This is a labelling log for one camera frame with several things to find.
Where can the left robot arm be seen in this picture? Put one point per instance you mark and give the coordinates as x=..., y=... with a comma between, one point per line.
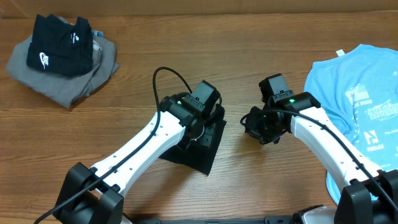
x=186, y=130

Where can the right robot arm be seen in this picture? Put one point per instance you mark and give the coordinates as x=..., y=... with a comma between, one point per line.
x=368, y=194

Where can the folded light blue garment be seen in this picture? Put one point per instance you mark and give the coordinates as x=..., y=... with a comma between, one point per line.
x=97, y=33

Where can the light blue t-shirt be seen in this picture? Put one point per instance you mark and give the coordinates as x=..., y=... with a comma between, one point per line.
x=358, y=91

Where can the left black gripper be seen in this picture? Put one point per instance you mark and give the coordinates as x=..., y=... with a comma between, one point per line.
x=206, y=139

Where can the folded grey garment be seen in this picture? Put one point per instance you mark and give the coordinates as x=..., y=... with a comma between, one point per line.
x=61, y=89

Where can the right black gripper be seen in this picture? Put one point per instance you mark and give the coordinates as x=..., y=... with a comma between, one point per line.
x=252, y=129

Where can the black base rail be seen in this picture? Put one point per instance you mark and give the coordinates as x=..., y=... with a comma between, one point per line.
x=265, y=220

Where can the folded black Nike shirt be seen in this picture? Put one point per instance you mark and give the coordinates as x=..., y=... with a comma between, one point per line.
x=61, y=48

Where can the black t-shirt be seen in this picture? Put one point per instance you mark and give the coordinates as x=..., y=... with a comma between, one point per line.
x=201, y=161

